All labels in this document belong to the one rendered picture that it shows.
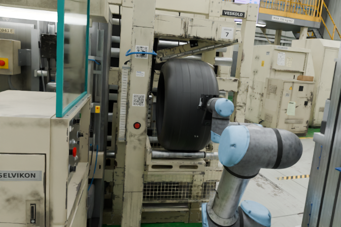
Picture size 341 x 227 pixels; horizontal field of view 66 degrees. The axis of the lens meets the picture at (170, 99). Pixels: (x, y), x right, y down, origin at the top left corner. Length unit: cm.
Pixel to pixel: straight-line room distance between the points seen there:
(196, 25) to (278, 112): 438
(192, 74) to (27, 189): 98
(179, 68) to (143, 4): 42
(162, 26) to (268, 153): 132
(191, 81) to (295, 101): 494
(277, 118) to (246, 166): 532
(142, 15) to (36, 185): 105
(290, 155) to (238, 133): 15
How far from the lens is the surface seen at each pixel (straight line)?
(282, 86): 600
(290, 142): 79
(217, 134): 114
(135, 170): 174
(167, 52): 201
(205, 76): 153
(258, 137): 75
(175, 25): 189
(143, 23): 160
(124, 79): 161
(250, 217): 110
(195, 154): 168
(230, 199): 93
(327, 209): 107
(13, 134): 96
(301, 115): 649
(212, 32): 195
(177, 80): 147
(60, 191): 100
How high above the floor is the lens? 148
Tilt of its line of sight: 9 degrees down
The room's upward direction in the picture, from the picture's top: 5 degrees clockwise
